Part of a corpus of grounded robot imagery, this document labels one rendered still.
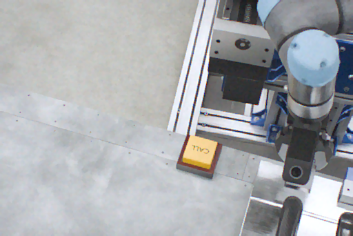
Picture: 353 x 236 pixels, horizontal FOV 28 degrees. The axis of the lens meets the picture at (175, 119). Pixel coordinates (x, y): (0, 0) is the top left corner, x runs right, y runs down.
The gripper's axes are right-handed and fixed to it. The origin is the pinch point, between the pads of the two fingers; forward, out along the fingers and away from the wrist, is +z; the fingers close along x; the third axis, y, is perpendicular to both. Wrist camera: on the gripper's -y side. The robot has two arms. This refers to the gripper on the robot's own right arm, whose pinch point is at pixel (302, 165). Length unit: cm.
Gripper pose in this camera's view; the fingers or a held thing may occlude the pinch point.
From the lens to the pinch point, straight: 136.9
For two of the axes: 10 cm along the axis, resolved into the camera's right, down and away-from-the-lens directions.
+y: 2.8, -8.4, 4.5
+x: -9.5, -1.9, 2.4
